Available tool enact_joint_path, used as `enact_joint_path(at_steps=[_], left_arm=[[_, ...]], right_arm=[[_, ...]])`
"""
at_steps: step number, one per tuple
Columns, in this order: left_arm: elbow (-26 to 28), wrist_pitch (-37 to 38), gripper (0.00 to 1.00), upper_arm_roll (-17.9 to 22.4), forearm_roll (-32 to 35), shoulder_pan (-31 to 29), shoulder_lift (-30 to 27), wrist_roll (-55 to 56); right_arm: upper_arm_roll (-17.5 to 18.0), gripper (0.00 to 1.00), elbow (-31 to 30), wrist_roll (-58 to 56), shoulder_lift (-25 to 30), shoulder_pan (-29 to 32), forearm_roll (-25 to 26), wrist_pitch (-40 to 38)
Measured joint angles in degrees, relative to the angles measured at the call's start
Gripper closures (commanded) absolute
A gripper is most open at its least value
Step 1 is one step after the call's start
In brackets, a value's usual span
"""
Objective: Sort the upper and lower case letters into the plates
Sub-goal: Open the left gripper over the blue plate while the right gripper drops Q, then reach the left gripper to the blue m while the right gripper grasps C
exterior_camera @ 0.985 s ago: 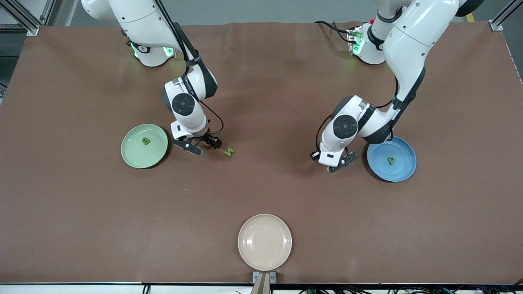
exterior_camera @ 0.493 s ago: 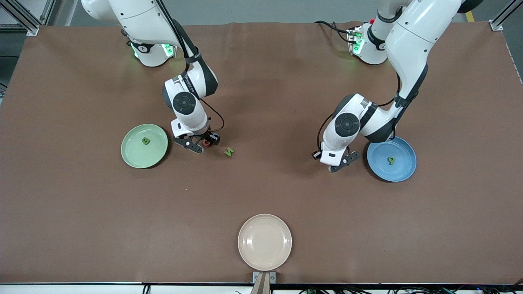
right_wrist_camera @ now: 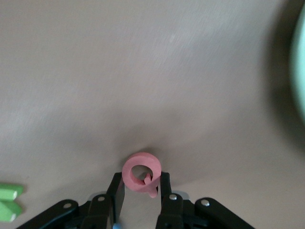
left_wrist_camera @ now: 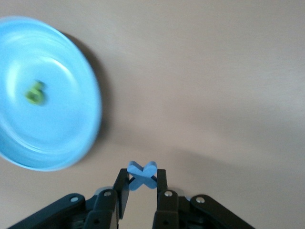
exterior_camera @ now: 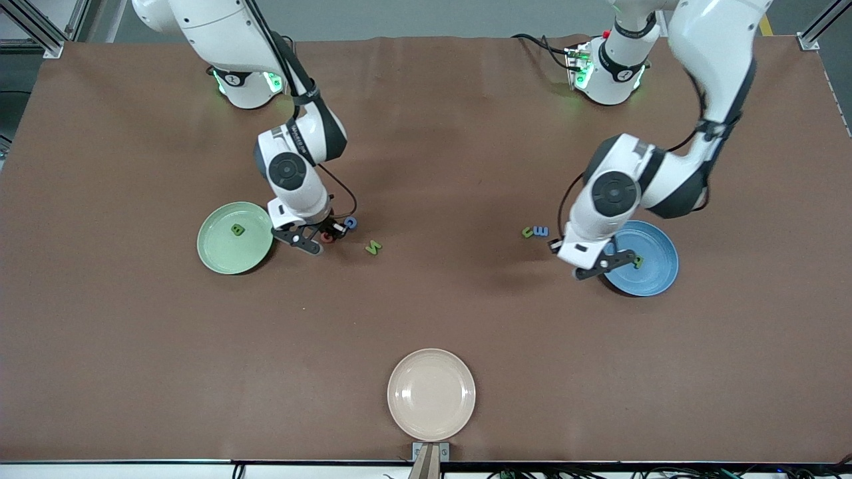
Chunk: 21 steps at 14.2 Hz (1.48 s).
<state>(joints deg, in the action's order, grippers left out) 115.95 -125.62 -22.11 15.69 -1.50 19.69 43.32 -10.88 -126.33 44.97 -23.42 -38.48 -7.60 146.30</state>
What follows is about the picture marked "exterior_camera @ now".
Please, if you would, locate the blue plate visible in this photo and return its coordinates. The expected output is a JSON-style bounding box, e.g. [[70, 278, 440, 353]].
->
[[601, 220, 680, 297]]

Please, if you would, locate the light green plate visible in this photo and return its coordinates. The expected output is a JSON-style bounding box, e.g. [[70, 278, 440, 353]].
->
[[196, 202, 275, 275]]

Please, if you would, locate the brown table mat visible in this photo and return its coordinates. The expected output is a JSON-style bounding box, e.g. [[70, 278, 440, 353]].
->
[[0, 33, 852, 464]]

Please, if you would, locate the beige plate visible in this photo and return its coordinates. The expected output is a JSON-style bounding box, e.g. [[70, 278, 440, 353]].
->
[[387, 348, 477, 442]]

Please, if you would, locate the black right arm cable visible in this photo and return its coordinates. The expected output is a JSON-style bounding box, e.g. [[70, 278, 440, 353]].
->
[[243, 0, 358, 230]]

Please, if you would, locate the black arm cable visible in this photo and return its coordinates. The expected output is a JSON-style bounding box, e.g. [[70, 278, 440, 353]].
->
[[556, 67, 743, 243], [243, 0, 358, 230]]

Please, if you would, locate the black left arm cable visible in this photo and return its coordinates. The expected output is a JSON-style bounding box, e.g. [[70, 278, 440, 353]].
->
[[556, 67, 743, 243]]

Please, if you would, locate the left base connector bracket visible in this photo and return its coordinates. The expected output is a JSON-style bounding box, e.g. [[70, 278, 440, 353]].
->
[[564, 41, 593, 91]]

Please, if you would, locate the black left base cable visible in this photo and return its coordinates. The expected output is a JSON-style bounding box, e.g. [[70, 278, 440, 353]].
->
[[511, 32, 573, 71]]

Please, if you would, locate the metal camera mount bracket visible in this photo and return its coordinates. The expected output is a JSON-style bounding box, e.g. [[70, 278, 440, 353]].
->
[[411, 441, 451, 479]]

